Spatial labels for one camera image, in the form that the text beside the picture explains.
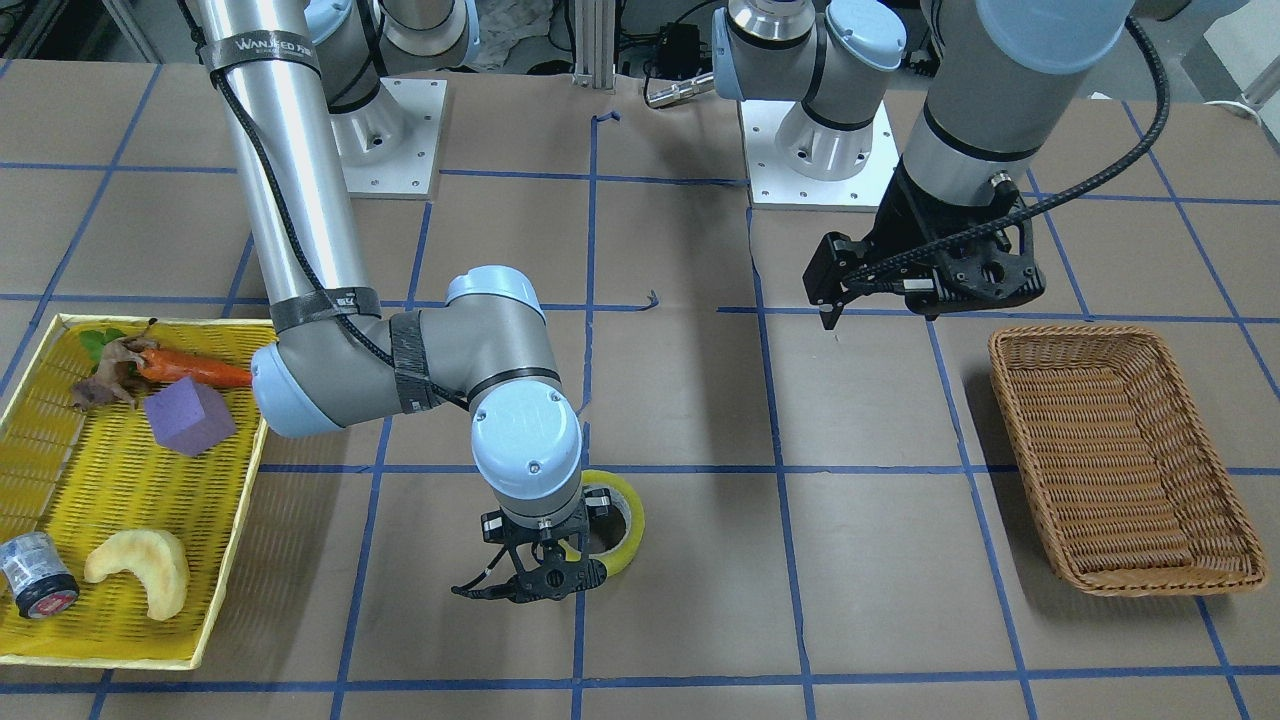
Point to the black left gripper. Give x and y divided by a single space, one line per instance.
908 214

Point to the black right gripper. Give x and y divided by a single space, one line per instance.
494 526

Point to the yellow tape roll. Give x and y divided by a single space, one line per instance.
615 537

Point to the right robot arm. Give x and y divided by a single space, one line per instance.
324 105

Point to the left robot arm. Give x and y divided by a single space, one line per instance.
1006 73

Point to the brown wicker basket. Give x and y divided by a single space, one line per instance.
1129 495

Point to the purple foam cube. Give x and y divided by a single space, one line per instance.
189 417

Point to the pale banana toy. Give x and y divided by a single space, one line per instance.
155 557

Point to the orange carrot toy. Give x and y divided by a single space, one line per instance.
165 365

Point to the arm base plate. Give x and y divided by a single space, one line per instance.
795 163
389 147

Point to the aluminium frame post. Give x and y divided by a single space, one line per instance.
594 34

